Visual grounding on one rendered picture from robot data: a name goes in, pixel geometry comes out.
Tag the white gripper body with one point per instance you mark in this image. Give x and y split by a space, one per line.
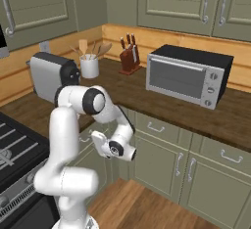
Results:
99 142

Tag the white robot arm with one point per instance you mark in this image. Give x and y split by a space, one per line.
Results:
63 135

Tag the green drawer front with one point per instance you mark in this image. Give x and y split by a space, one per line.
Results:
212 148
85 131
170 125

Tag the green base cupboard door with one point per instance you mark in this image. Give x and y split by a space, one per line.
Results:
153 167
94 171
215 197

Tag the white utensil pot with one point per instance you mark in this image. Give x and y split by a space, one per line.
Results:
89 68

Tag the black gas stove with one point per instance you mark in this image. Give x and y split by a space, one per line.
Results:
16 154

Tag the grey black coffee machine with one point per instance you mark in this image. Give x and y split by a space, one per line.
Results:
47 74

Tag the brown wooden knife block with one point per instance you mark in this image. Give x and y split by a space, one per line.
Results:
128 60

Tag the thin wooden utensil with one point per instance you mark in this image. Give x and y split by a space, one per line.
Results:
75 51
93 47

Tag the wooden spoon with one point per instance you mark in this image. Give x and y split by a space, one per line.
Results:
104 47

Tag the wooden spatula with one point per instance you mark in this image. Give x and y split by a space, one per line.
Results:
83 46

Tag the silver black toaster oven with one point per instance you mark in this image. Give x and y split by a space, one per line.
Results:
183 76

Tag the white wall outlet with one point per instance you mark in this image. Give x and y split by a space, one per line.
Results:
44 46

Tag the green wall cupboard door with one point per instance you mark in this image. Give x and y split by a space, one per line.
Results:
173 1
240 11
39 4

